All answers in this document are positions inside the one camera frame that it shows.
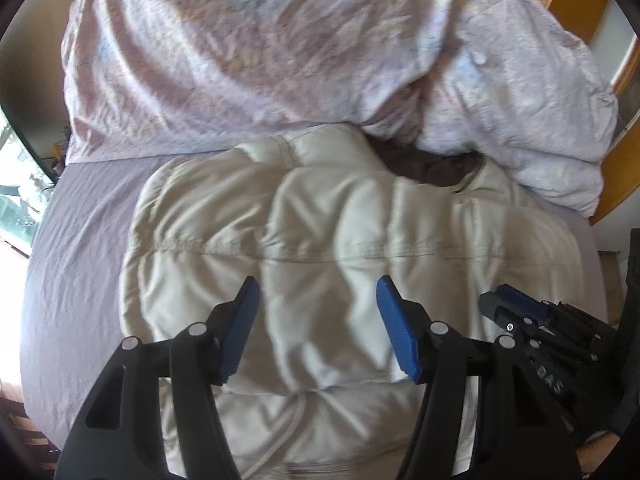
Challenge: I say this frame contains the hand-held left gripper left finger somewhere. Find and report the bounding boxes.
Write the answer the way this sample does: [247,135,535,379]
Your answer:
[55,276,261,480]

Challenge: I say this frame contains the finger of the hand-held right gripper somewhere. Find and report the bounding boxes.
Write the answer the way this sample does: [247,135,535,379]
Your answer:
[495,284,552,328]
[478,292,523,335]

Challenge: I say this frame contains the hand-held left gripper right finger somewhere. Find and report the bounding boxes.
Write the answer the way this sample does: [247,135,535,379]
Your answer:
[376,276,583,480]

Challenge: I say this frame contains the cream puffer jacket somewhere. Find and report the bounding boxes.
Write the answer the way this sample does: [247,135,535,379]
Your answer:
[120,125,587,480]

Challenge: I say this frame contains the person's right forearm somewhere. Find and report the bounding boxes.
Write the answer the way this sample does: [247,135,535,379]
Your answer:
[574,430,628,480]

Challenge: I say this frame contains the grey purple bed sheet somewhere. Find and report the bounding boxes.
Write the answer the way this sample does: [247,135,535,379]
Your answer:
[20,152,609,453]

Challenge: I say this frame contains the window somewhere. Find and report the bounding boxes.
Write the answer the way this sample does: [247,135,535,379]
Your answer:
[0,110,57,261]

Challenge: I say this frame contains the pale floral duvet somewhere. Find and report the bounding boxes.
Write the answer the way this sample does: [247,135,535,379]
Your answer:
[60,0,619,219]

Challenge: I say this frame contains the wooden furniture frame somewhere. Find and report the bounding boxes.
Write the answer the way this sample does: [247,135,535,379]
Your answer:
[542,0,640,227]

